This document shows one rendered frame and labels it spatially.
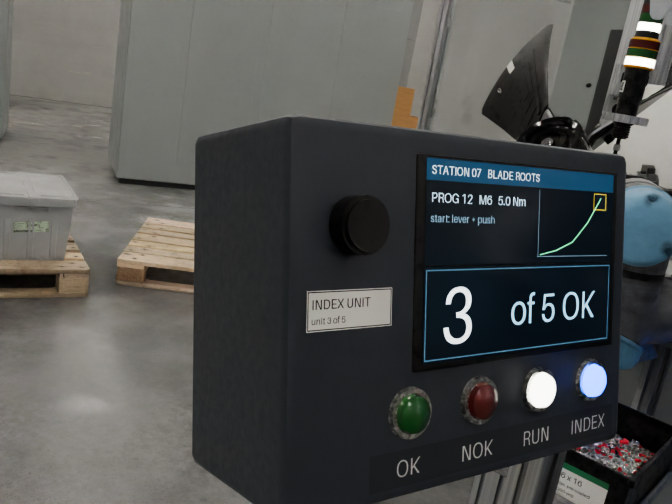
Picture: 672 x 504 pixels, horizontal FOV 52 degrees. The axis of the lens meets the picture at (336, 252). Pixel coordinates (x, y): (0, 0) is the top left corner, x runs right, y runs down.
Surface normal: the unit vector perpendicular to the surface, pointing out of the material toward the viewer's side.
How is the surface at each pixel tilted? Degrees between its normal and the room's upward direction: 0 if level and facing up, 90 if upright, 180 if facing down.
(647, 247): 90
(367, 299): 75
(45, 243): 95
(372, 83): 90
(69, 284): 90
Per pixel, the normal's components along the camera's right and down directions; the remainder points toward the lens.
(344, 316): 0.57, 0.04
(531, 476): -0.82, 0.00
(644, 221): -0.33, 0.18
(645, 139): -0.52, -0.61
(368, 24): 0.37, 0.29
